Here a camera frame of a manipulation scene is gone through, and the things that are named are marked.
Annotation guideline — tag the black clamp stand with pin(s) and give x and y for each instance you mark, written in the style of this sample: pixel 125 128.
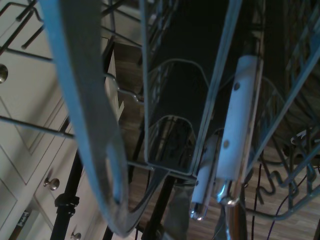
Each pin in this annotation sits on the black clamp stand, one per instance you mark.
pixel 66 205

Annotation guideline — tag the white drawer cabinet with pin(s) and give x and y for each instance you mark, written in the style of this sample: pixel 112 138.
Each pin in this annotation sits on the white drawer cabinet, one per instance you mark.
pixel 25 95

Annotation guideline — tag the round metal cabinet knob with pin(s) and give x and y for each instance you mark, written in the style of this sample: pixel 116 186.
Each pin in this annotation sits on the round metal cabinet knob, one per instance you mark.
pixel 2 73
pixel 51 183
pixel 75 235

